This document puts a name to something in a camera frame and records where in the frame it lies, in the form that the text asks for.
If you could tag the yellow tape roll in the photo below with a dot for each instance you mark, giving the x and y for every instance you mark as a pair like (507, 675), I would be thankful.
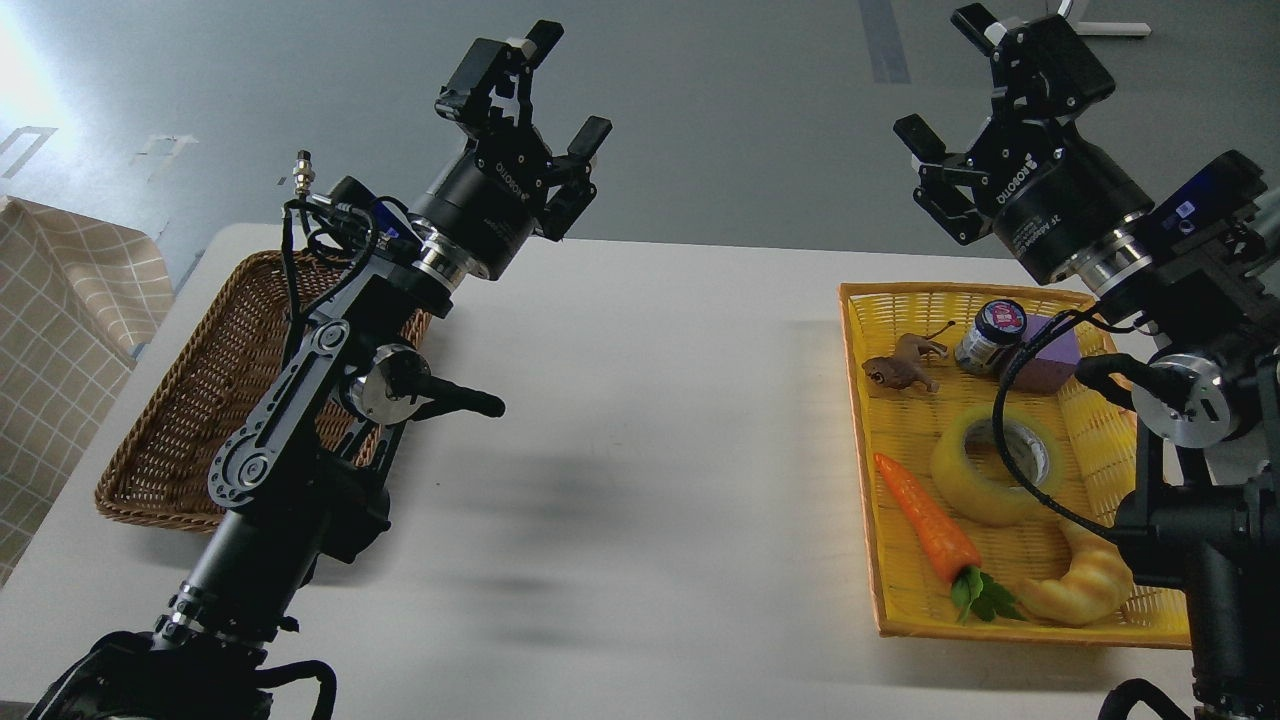
(971, 476)

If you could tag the orange toy carrot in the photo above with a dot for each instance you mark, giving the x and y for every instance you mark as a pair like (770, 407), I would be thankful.
(952, 554)

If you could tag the small glass jar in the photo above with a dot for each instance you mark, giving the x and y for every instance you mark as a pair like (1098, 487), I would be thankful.
(996, 328)

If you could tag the toy croissant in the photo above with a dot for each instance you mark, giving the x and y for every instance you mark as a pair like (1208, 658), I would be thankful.
(1097, 583)

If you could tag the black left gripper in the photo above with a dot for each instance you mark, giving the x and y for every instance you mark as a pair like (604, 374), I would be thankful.
(486, 201)

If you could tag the yellow plastic basket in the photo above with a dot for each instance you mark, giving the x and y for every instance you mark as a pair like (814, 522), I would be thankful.
(1095, 439)

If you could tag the purple foam block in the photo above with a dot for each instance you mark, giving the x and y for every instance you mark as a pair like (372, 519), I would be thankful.
(1051, 368)

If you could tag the white metal stand base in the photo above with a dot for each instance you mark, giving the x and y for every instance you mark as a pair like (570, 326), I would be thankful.
(1074, 13)

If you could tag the brown wicker basket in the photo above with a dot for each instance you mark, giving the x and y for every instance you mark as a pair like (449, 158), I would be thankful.
(158, 476)

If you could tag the beige checkered cloth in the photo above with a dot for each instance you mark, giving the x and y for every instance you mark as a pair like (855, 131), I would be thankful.
(79, 298)

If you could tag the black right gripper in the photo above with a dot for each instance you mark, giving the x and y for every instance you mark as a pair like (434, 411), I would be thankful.
(1029, 177)

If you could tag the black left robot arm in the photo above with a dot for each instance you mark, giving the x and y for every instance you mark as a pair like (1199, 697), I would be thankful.
(304, 476)

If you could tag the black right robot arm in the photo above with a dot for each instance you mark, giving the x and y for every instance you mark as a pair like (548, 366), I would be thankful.
(1202, 517)

